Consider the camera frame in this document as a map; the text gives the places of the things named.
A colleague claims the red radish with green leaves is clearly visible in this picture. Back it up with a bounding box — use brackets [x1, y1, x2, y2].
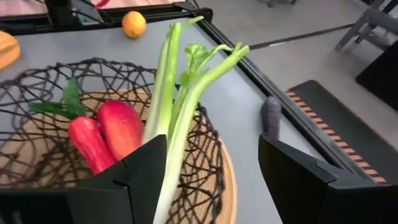
[28, 76, 116, 175]

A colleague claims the black woven wire basket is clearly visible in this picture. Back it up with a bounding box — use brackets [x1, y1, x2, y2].
[0, 57, 226, 224]

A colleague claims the round woven straw placemat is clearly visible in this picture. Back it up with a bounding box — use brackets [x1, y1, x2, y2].
[0, 88, 239, 224]

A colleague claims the grey chair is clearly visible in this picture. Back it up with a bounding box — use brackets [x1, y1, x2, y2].
[334, 0, 398, 52]

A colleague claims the black box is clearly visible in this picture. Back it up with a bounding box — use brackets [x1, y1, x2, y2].
[356, 40, 398, 111]

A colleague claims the black table frame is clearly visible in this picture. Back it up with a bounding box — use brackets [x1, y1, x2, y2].
[0, 1, 388, 184]

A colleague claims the black orange-striped floor mat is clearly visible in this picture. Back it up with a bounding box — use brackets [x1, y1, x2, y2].
[285, 80, 398, 184]

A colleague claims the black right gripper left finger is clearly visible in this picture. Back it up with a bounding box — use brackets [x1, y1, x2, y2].
[0, 134, 168, 224]

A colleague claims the red orange mango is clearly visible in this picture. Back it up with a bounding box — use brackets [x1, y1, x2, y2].
[96, 100, 144, 162]

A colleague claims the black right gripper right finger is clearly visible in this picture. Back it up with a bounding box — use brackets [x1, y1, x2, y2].
[257, 133, 398, 224]

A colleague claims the pale green celery stalk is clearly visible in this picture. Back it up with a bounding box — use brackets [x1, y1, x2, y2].
[143, 16, 251, 224]

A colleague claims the orange citrus fruit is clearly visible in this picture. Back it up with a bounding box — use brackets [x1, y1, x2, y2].
[121, 11, 147, 40]

